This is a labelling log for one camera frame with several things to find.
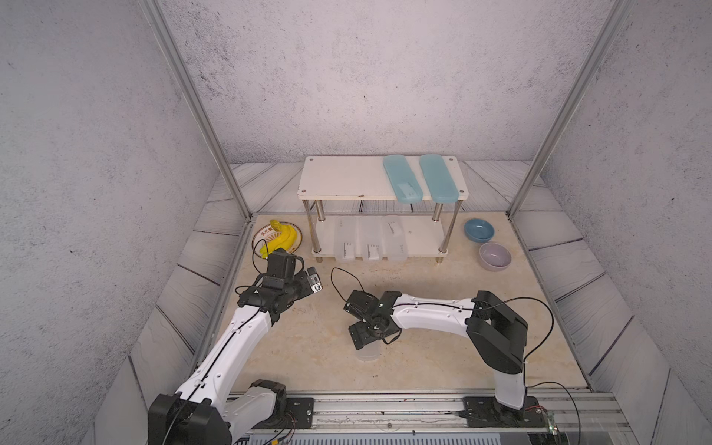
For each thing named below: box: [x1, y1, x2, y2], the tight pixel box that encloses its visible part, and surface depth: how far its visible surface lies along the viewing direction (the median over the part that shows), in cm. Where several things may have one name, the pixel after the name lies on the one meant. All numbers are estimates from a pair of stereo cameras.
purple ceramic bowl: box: [478, 241, 513, 272], surface depth 104 cm
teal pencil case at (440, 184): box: [419, 153, 459, 204], surface depth 85 cm
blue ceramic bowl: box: [463, 217, 496, 243], surface depth 113 cm
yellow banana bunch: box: [259, 218, 297, 259], surface depth 109 cm
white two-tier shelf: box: [296, 154, 470, 264], surface depth 93 cm
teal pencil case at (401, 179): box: [382, 154, 424, 204], surface depth 86 cm
